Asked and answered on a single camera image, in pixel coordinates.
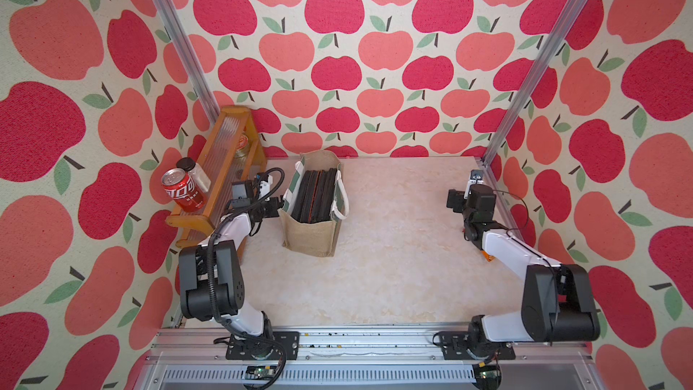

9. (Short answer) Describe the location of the front aluminium rail frame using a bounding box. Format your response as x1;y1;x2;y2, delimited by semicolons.
131;324;606;389

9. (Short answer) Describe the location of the left aluminium frame post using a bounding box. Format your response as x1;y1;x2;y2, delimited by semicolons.
153;0;220;122

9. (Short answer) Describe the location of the clear jar black lid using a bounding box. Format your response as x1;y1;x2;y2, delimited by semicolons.
176;157;211;193

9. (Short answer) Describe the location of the ping pong paddle case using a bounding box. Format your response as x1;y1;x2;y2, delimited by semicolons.
319;168;339;222
299;171;319;223
310;170;328;223
292;171;310;221

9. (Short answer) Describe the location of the right aluminium frame post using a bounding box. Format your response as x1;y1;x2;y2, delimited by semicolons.
478;0;588;170

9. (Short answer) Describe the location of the black corrugated cable conduit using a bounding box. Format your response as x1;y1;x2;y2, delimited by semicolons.
205;166;288;390

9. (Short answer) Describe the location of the red soda can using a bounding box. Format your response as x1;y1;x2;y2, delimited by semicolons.
162;168;206;213

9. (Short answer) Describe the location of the orange snack packet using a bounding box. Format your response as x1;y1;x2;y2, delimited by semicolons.
482;250;496;262

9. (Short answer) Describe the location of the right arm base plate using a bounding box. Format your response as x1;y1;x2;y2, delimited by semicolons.
431;331;516;362

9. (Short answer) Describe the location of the aluminium frame post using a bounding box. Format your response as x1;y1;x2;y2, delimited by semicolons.
478;0;588;170
153;0;220;122

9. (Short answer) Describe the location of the small round tin can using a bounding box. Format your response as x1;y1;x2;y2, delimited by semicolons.
235;133;251;159

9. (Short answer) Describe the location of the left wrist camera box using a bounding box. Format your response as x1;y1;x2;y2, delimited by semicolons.
231;180;254;202

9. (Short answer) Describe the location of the burlap canvas tote bag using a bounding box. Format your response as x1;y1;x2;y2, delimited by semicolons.
280;150;350;257

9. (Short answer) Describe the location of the wooden shelf rack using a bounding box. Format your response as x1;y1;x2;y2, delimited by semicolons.
166;107;267;249

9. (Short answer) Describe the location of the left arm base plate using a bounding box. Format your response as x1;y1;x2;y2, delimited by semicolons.
226;331;301;361

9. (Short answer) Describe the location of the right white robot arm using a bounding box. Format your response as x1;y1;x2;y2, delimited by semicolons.
446;182;601;351

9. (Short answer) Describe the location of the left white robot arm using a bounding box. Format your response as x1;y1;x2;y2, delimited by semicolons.
179;197;283;341

